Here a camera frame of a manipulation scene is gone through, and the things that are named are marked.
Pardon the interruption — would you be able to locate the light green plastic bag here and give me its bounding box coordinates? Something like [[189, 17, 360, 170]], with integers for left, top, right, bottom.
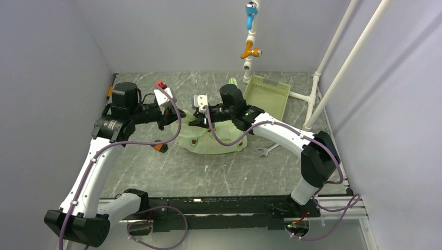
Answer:
[[177, 79, 248, 155]]

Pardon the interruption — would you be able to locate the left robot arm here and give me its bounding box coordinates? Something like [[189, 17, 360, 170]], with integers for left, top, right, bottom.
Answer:
[[44, 82, 184, 249]]

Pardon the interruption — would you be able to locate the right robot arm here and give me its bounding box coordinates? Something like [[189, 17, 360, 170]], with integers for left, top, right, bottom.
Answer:
[[189, 84, 343, 216]]

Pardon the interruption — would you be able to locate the orange black hex key set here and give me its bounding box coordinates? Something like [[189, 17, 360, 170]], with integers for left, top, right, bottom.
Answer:
[[151, 140, 168, 153]]

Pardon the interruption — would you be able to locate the pale yellow plastic basket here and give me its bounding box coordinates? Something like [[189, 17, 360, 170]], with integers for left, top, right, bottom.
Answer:
[[243, 75, 291, 120]]

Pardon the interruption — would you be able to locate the silver wrench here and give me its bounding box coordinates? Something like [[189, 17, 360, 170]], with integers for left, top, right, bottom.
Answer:
[[258, 144, 279, 157]]

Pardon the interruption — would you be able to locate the orange tap valve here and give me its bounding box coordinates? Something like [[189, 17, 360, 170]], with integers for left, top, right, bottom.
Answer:
[[240, 40, 262, 59]]

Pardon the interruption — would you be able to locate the blue tap valve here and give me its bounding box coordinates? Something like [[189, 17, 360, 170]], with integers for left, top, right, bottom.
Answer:
[[245, 1, 259, 30]]

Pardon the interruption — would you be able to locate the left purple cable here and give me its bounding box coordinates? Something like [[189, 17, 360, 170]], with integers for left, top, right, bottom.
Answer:
[[58, 86, 189, 250]]

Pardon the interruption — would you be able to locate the purple cable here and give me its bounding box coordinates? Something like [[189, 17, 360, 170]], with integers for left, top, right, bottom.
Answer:
[[204, 105, 363, 242], [58, 86, 189, 250]]

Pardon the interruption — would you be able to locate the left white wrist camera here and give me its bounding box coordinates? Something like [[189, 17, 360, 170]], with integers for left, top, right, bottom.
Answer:
[[154, 81, 176, 108]]

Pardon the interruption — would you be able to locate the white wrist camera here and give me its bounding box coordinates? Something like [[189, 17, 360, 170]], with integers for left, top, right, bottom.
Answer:
[[154, 81, 176, 108], [192, 95, 208, 114]]

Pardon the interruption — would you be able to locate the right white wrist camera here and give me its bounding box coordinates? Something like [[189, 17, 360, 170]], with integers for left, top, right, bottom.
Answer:
[[192, 95, 208, 114]]

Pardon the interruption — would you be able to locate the orange handled tool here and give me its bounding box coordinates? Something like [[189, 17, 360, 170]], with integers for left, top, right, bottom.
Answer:
[[106, 73, 118, 103]]

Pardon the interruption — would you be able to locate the white pvc pipe frame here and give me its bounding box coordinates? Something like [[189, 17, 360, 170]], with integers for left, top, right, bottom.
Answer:
[[239, 1, 380, 131]]

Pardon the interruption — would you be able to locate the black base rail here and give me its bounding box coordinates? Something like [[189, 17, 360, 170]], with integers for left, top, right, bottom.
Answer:
[[115, 195, 322, 232]]

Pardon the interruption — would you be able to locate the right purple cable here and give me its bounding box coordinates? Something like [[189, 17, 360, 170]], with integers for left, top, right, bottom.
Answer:
[[204, 105, 363, 242]]

